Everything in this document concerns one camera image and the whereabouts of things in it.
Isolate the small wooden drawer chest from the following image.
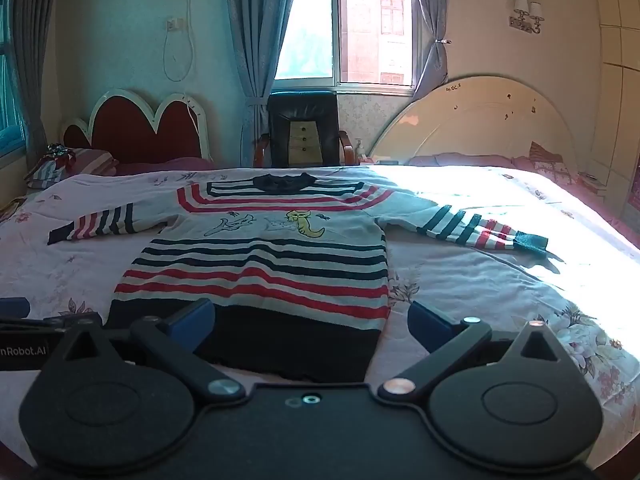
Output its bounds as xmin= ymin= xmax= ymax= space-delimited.
xmin=286 ymin=119 xmax=321 ymax=166

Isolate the pink checked pillow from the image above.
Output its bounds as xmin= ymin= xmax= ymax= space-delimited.
xmin=407 ymin=152 xmax=516 ymax=169

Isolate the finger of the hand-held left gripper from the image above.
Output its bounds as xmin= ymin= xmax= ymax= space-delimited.
xmin=0 ymin=311 xmax=104 ymax=333
xmin=0 ymin=297 xmax=31 ymax=318

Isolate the blue-grey tied curtain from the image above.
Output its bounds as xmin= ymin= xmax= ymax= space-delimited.
xmin=224 ymin=0 xmax=304 ymax=167
xmin=411 ymin=0 xmax=452 ymax=97

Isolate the sliding glass window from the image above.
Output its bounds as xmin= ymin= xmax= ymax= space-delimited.
xmin=275 ymin=0 xmax=416 ymax=93

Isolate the striped pillow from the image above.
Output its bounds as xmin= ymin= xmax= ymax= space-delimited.
xmin=25 ymin=147 xmax=119 ymax=189

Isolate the red heart-shaped headboard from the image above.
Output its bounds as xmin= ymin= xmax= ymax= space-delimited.
xmin=60 ymin=88 xmax=213 ymax=167

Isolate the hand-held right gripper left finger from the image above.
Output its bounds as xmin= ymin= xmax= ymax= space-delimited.
xmin=50 ymin=298 xmax=247 ymax=404

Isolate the cream wardrobe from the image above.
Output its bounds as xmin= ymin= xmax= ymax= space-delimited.
xmin=590 ymin=0 xmax=640 ymax=251

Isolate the patchwork cushion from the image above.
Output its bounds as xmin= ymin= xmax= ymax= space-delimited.
xmin=529 ymin=141 xmax=574 ymax=186

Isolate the cream arched headboard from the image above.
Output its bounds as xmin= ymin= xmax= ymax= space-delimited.
xmin=367 ymin=74 xmax=593 ymax=167

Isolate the black leather office chair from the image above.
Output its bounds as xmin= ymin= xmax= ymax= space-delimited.
xmin=254 ymin=91 xmax=354 ymax=168

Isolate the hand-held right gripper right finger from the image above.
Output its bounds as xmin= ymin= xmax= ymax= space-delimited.
xmin=376 ymin=301 xmax=568 ymax=405

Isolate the twin-shade wall lamp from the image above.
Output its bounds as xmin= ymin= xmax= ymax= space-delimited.
xmin=509 ymin=0 xmax=546 ymax=35

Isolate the maroon blanket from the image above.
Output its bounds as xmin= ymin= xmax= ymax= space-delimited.
xmin=115 ymin=156 xmax=216 ymax=176

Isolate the striped knit sweater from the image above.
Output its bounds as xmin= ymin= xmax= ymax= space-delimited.
xmin=47 ymin=172 xmax=551 ymax=383

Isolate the blue-grey side curtain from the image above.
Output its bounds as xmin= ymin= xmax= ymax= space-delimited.
xmin=0 ymin=0 xmax=62 ymax=161

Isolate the white power cord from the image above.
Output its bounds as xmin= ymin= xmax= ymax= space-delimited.
xmin=162 ymin=0 xmax=201 ymax=126

